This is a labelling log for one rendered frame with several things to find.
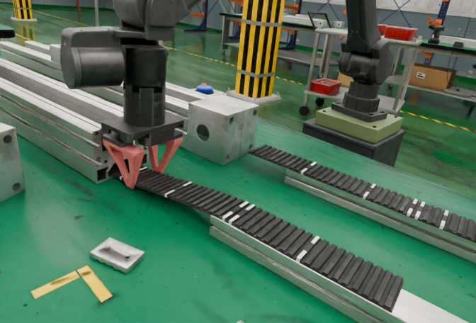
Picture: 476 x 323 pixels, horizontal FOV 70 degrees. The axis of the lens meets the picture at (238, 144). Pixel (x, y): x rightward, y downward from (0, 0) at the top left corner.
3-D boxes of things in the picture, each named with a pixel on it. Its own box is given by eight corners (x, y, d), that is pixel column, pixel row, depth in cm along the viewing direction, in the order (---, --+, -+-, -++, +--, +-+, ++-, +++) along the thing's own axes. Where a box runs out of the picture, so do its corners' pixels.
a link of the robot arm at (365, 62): (380, 90, 86) (361, 85, 90) (391, 48, 82) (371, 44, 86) (360, 93, 80) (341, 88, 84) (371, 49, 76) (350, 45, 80)
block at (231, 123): (260, 147, 70) (266, 103, 67) (222, 166, 61) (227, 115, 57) (226, 134, 75) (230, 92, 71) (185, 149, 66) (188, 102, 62)
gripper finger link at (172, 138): (117, 178, 53) (115, 120, 49) (153, 165, 58) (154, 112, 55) (146, 195, 49) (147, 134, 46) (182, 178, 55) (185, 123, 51)
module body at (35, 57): (219, 137, 73) (222, 98, 70) (185, 149, 66) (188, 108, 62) (36, 66, 115) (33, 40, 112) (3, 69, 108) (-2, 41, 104)
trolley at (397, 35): (399, 125, 363) (430, 24, 324) (391, 139, 319) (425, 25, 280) (308, 103, 410) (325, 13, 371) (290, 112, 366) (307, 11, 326)
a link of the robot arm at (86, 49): (177, -7, 41) (144, -11, 47) (74, -21, 33) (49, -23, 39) (173, 91, 45) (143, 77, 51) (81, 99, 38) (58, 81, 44)
